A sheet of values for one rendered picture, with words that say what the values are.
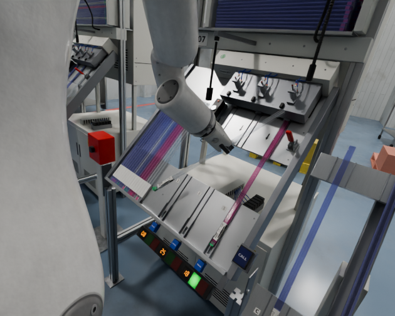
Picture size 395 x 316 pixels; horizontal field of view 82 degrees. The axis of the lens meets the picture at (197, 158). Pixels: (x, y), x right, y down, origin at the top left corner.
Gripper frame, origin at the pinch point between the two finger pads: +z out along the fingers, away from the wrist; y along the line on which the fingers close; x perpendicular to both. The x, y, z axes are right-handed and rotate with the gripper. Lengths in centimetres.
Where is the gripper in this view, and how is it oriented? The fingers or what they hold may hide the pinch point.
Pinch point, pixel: (226, 145)
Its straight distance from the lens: 75.9
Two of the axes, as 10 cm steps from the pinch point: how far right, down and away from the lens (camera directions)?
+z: 5.2, 3.3, 7.9
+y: -3.7, -7.4, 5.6
